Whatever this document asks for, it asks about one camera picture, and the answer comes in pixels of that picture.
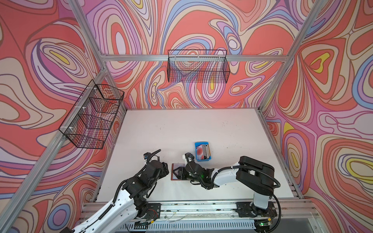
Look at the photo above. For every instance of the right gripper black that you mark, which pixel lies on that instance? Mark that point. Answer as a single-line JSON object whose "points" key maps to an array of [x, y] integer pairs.
{"points": [[181, 172]]}

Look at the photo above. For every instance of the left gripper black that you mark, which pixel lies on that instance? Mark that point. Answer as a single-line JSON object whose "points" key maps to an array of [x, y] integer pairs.
{"points": [[164, 170]]}

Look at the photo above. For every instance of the red leather card holder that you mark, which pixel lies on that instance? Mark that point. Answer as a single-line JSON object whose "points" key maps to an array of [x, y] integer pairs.
{"points": [[178, 172]]}

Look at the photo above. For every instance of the blue plastic card tray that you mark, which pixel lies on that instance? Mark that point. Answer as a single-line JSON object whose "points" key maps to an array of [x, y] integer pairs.
{"points": [[199, 143]]}

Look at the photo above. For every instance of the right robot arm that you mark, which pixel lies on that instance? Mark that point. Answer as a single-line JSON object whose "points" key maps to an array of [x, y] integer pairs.
{"points": [[256, 175]]}

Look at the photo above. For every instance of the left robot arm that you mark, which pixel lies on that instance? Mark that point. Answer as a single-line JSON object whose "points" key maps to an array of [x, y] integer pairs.
{"points": [[130, 199]]}

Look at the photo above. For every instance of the stack of credit cards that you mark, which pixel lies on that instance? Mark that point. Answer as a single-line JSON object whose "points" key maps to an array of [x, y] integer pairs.
{"points": [[203, 152]]}

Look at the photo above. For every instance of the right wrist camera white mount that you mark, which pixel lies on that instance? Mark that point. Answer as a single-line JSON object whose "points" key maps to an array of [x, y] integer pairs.
{"points": [[188, 157]]}

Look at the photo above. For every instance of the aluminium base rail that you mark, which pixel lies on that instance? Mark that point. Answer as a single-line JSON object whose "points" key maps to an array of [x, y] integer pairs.
{"points": [[294, 216]]}

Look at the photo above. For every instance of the black wire basket left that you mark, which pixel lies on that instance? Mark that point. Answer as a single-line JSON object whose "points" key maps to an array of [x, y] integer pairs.
{"points": [[94, 114]]}

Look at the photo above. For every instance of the black wire basket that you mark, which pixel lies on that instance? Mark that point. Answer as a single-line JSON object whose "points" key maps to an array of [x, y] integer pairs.
{"points": [[198, 66], [94, 114]]}

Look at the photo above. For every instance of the black wire basket back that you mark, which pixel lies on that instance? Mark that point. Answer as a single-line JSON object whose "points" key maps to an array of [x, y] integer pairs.
{"points": [[198, 66]]}

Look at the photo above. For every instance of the aluminium cage frame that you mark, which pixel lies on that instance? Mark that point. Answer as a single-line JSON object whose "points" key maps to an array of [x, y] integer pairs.
{"points": [[51, 51]]}

